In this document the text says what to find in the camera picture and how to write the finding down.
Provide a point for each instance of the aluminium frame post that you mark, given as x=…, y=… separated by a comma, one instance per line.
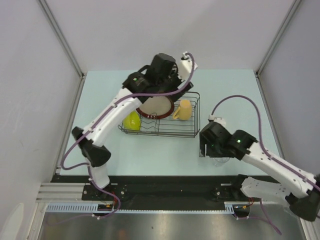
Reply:
x=279, y=34
x=55, y=26

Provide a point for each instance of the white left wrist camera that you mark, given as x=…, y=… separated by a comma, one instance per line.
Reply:
x=185, y=66

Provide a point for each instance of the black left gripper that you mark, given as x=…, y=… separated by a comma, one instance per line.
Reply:
x=174, y=71

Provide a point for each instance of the yellow green bowl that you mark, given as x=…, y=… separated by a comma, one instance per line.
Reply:
x=132, y=122

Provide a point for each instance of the beige mug yellow handle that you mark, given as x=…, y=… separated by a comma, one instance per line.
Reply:
x=183, y=111

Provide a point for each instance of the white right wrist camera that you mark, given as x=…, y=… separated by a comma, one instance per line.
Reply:
x=217, y=119

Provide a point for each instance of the left aluminium frame post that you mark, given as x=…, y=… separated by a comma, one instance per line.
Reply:
x=55, y=26

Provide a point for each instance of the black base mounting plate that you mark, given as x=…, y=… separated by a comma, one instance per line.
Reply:
x=213, y=188

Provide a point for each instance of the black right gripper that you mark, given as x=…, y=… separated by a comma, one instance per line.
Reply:
x=203, y=141

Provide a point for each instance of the dark wire dish rack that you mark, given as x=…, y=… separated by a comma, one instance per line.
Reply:
x=169, y=127

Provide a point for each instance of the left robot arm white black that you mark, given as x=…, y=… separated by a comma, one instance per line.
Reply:
x=92, y=138

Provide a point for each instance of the white slotted cable duct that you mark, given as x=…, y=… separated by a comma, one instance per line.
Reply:
x=95, y=208

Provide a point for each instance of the red rimmed round plate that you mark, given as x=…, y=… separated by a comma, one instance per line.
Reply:
x=156, y=108

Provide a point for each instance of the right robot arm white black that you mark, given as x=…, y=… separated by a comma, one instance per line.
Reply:
x=247, y=148

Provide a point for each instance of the right aluminium frame post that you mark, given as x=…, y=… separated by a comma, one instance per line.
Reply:
x=279, y=34

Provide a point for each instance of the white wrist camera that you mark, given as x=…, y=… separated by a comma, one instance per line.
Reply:
x=217, y=119
x=185, y=66

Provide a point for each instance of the aluminium front rail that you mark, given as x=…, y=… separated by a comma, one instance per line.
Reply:
x=62, y=192

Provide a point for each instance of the clear plastic cup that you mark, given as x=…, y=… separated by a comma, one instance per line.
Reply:
x=220, y=161

